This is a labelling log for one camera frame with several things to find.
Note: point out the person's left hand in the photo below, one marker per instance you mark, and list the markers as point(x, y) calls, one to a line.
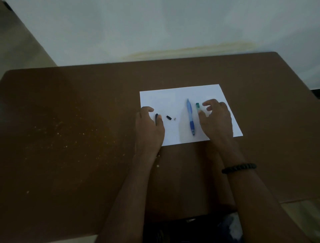
point(148, 132)

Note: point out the person's right hand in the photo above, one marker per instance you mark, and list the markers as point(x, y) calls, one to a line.
point(218, 125)

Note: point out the person's right thumb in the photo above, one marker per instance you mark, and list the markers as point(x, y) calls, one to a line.
point(202, 117)

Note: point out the person's left thumb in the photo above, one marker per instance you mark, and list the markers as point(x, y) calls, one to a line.
point(160, 121)

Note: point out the small black pen part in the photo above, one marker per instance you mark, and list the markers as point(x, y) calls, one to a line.
point(156, 117)

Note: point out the person's left forearm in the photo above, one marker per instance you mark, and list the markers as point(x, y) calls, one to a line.
point(130, 197)

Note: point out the person's right forearm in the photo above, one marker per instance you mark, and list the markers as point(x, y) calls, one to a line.
point(252, 197)

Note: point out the blue pen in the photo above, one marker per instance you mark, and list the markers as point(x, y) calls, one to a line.
point(190, 117)

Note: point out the small teal capped tube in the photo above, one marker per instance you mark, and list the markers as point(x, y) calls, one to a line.
point(197, 106)

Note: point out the white paper sheet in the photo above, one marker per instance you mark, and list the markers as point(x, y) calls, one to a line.
point(175, 100)

